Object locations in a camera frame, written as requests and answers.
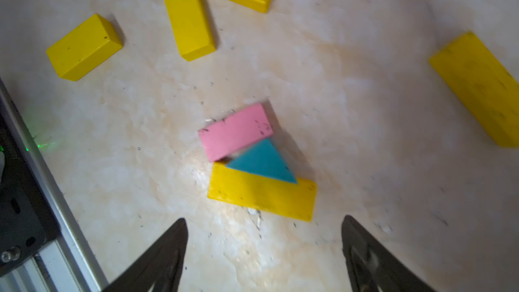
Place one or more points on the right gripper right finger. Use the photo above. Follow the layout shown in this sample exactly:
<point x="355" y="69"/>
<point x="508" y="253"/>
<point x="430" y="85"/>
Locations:
<point x="370" y="266"/>

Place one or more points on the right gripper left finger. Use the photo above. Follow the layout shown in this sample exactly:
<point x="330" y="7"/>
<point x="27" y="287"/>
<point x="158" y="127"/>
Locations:
<point x="160" y="267"/>

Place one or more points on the yellow long block centre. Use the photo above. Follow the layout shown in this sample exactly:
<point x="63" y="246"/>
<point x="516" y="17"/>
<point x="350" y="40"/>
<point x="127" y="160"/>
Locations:
<point x="261" y="193"/>

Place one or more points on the teal triangle block centre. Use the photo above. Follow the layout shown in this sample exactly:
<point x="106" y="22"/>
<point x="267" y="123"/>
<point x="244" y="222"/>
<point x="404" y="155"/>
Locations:
<point x="263" y="159"/>

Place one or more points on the pink block lower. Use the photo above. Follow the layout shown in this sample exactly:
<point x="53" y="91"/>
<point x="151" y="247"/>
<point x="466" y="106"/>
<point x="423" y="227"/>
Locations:
<point x="235" y="132"/>

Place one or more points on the yellow long block top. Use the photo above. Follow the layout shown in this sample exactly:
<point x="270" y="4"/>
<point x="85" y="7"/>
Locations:
<point x="482" y="84"/>

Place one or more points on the yellow block bottom left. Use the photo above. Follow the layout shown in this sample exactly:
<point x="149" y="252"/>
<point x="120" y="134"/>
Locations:
<point x="84" y="48"/>

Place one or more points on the small yellow block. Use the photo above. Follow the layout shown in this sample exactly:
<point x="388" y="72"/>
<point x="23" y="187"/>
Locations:
<point x="191" y="28"/>

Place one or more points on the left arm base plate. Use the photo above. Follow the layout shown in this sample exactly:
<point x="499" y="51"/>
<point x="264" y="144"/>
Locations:
<point x="27" y="220"/>

